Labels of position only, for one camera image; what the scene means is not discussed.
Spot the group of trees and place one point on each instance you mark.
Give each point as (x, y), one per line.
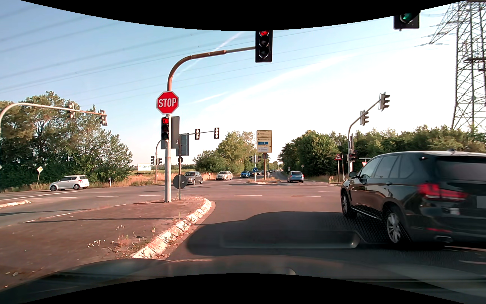
(57, 139)
(226, 154)

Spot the blue car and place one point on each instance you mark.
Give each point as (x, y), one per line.
(245, 173)
(295, 176)

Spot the yellow direction sign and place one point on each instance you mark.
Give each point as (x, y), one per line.
(264, 141)

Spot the queue of cars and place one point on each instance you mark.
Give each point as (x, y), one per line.
(264, 172)

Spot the white car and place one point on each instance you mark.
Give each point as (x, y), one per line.
(70, 182)
(224, 175)

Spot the grey car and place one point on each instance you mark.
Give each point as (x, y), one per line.
(193, 177)

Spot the grey asphalt road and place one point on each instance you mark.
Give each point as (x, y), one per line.
(268, 207)

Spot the traffic light with stop sign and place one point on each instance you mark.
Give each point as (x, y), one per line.
(167, 169)

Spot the triangular warning sign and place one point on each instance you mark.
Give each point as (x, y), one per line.
(338, 157)

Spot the white billboard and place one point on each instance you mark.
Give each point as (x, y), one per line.
(144, 167)

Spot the car's own bonnet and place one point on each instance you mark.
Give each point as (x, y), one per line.
(209, 270)

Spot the row of trees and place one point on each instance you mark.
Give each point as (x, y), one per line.
(395, 145)

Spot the kerbed paved traffic island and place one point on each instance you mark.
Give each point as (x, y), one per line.
(78, 236)

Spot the black suv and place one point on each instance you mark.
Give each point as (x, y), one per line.
(428, 198)

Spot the overhead traffic light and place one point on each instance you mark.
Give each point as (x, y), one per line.
(406, 20)

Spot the steel lattice pylon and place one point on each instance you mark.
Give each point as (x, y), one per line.
(479, 63)

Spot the round blue sign on post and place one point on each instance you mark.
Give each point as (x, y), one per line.
(255, 170)

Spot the round sign on thin post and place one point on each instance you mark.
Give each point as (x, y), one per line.
(179, 181)

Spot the diamond sign on post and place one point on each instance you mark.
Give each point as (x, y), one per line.
(39, 169)

